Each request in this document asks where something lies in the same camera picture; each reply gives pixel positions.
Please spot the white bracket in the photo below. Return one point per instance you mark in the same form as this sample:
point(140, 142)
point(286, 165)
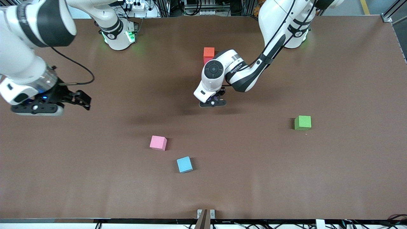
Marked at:
point(318, 224)

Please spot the orange foam cube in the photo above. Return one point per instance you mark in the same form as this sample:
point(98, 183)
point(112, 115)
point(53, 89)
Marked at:
point(209, 52)

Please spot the pink foam cube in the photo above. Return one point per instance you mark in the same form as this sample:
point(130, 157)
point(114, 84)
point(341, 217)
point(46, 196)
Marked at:
point(158, 142)

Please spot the dark equipment rack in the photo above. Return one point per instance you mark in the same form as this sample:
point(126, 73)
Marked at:
point(197, 6)

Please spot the orange objects pile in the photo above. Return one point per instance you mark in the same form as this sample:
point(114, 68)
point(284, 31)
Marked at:
point(257, 9)

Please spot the green foam cube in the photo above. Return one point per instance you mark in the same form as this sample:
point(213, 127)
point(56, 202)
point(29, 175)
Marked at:
point(302, 122)

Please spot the light blue foam cube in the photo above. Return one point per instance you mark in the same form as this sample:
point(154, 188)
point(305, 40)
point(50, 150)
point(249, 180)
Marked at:
point(184, 164)

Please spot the grey metal mount bracket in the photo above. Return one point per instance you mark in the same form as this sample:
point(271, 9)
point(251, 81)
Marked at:
point(212, 213)

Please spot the aluminium frame profile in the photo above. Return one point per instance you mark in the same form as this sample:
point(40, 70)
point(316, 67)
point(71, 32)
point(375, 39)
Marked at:
point(12, 2)
point(386, 18)

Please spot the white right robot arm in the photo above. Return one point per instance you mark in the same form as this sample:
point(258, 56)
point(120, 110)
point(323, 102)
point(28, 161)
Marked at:
point(19, 57)

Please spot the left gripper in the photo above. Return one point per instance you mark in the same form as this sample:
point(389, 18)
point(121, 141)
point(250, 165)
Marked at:
point(222, 91)

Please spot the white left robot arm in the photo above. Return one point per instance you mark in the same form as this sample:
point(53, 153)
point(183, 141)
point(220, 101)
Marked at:
point(213, 70)

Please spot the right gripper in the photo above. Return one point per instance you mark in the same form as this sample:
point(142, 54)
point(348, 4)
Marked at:
point(60, 94)

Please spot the brown camera mount post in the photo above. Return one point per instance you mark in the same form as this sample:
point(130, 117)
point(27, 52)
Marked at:
point(203, 221)

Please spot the white power strip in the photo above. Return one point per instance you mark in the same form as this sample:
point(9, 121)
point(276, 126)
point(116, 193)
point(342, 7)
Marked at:
point(136, 5)

